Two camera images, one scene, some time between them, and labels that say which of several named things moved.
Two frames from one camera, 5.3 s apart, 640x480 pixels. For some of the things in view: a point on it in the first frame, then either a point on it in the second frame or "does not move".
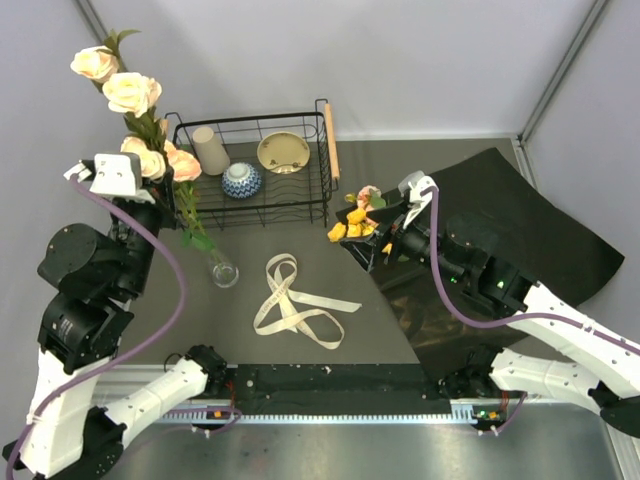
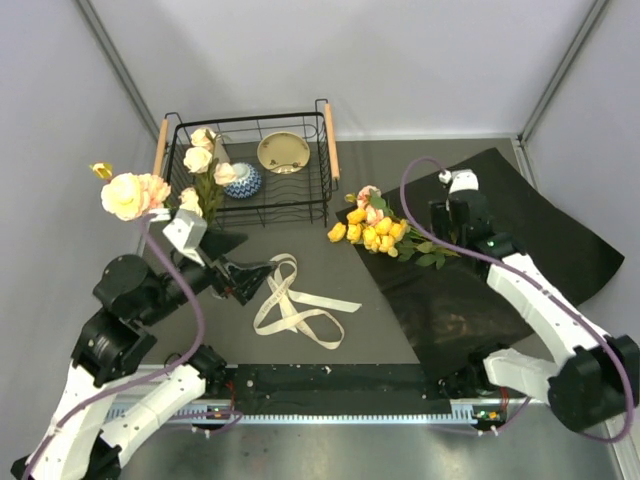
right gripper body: (414, 242) -> (440, 224)
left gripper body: (151, 216) -> (211, 272)
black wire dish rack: (259, 164) does not move
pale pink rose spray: (137, 96) -> (206, 199)
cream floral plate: (283, 153) does not move
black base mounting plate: (333, 388) does not move
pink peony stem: (368, 197) does not move
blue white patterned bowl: (241, 180) does not move
